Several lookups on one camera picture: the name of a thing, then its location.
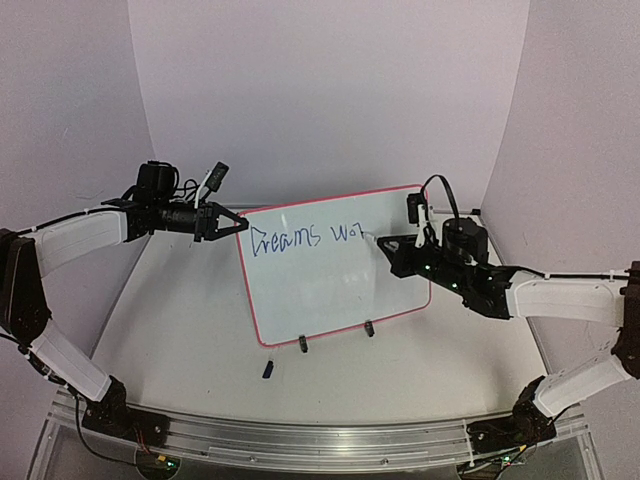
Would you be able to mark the base circuit board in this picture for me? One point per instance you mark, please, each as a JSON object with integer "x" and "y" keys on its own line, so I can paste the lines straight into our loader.
{"x": 153, "y": 462}
{"x": 500, "y": 460}

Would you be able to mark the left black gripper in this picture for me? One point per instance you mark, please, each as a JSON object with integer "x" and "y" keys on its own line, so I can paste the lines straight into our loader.
{"x": 207, "y": 229}

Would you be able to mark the white marker pen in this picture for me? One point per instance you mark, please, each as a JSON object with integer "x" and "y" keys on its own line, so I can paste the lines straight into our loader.
{"x": 369, "y": 236}

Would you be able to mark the dark blue marker cap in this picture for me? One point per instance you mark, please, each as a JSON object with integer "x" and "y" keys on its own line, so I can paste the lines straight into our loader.
{"x": 268, "y": 370}

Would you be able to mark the left base circuit board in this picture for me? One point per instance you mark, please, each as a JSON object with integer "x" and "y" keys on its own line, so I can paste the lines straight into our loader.
{"x": 153, "y": 462}

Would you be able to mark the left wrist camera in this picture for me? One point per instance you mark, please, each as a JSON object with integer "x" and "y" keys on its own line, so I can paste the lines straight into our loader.
{"x": 211, "y": 183}

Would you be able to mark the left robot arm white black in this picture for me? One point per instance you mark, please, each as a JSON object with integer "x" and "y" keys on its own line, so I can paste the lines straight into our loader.
{"x": 152, "y": 204}

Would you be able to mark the aluminium front rail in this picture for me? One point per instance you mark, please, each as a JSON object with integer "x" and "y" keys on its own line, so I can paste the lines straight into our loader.
{"x": 303, "y": 448}

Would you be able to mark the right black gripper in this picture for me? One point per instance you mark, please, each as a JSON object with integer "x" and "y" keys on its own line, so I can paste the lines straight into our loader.
{"x": 409, "y": 255}

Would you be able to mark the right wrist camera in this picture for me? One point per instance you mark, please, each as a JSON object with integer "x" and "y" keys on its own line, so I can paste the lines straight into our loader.
{"x": 418, "y": 215}

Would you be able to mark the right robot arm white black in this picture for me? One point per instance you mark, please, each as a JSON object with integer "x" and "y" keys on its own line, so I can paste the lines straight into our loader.
{"x": 504, "y": 292}

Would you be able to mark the pink framed whiteboard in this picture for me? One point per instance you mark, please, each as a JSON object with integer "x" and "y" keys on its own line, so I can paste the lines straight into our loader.
{"x": 308, "y": 271}

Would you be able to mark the right base circuit board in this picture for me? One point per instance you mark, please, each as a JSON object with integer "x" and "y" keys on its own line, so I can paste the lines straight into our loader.
{"x": 500, "y": 460}

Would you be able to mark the black stand foot right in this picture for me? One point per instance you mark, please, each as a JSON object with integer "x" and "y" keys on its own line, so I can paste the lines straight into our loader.
{"x": 368, "y": 326}

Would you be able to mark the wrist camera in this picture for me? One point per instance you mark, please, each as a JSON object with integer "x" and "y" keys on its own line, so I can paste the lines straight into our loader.
{"x": 211, "y": 183}
{"x": 418, "y": 215}

